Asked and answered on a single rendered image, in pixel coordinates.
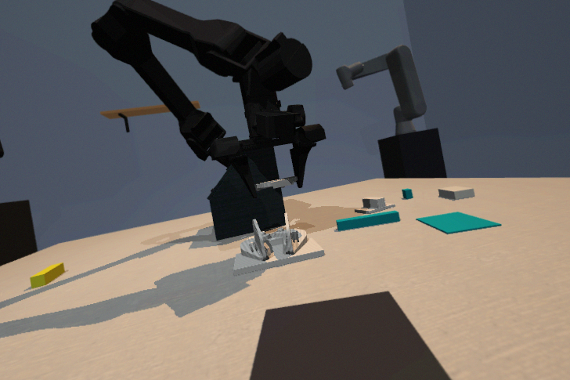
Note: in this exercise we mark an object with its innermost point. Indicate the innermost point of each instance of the yellow rectangular block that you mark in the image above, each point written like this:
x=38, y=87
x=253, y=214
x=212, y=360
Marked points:
x=47, y=275

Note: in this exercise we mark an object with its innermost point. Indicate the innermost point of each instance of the teal flat square plate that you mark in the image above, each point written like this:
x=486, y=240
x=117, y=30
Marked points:
x=457, y=222

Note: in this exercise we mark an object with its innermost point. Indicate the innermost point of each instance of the teal long flat bar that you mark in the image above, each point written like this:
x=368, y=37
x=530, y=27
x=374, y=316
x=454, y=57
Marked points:
x=368, y=220

